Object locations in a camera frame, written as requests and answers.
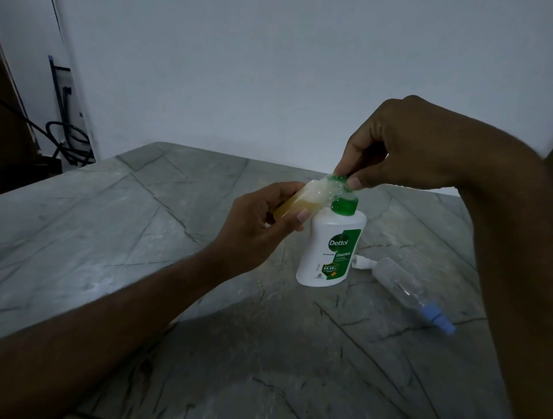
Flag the thin black cable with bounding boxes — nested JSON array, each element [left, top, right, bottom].
[[0, 99, 57, 147]]

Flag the person's left hand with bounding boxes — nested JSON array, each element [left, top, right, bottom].
[[211, 181, 312, 282]]

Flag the person's right forearm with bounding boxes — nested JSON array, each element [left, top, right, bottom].
[[456, 125, 553, 419]]

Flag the person's right hand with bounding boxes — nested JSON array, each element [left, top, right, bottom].
[[335, 94, 493, 192]]

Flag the brown wooden door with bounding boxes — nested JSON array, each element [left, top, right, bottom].
[[0, 43, 39, 193]]

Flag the small clear bottle blue cap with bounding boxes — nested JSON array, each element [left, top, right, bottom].
[[373, 257, 457, 336]]

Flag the dark box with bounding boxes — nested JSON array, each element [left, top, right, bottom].
[[36, 156, 63, 174]]

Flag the small clear bottle red label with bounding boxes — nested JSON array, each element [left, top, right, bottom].
[[272, 174, 351, 222]]

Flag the person's left forearm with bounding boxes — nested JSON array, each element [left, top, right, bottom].
[[0, 250, 234, 419]]

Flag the black coiled hose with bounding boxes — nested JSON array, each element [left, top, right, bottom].
[[45, 121, 94, 167]]

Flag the white green hand sanitizer bottle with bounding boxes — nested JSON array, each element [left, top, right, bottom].
[[296, 172, 368, 288]]

